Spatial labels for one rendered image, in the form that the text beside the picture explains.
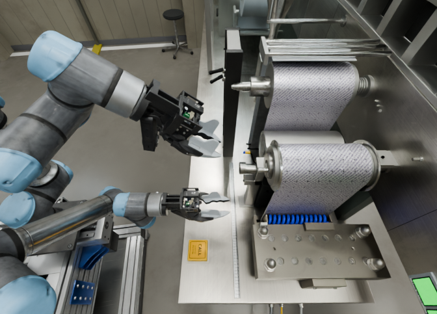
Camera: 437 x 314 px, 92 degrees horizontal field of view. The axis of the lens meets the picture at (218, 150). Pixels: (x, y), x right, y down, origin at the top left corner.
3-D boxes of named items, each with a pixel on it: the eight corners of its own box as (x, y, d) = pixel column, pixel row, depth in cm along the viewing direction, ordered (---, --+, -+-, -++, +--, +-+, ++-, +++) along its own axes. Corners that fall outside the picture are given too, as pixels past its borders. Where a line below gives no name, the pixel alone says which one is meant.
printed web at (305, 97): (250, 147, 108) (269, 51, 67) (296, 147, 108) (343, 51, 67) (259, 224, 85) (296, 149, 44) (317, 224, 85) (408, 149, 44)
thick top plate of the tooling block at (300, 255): (250, 229, 77) (252, 223, 72) (359, 229, 77) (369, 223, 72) (255, 280, 68) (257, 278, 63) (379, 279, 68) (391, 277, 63)
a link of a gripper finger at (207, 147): (233, 156, 45) (199, 133, 41) (215, 168, 48) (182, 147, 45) (234, 145, 47) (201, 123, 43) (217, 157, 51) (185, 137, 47)
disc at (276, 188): (264, 159, 71) (274, 129, 59) (266, 159, 71) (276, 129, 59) (272, 200, 62) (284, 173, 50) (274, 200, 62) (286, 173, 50)
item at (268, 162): (265, 147, 62) (270, 162, 55) (272, 147, 62) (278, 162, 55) (262, 167, 66) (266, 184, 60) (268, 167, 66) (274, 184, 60)
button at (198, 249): (189, 241, 81) (188, 239, 79) (207, 241, 81) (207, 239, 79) (188, 261, 77) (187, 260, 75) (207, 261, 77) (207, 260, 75)
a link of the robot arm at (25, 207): (13, 229, 82) (-18, 218, 71) (38, 198, 90) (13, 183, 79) (40, 236, 81) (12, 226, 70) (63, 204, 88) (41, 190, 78)
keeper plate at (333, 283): (300, 281, 73) (311, 278, 64) (329, 281, 73) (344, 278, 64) (302, 290, 71) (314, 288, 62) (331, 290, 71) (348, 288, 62)
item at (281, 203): (263, 212, 76) (274, 190, 61) (329, 212, 76) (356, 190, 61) (264, 214, 75) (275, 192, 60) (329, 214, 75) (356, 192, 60)
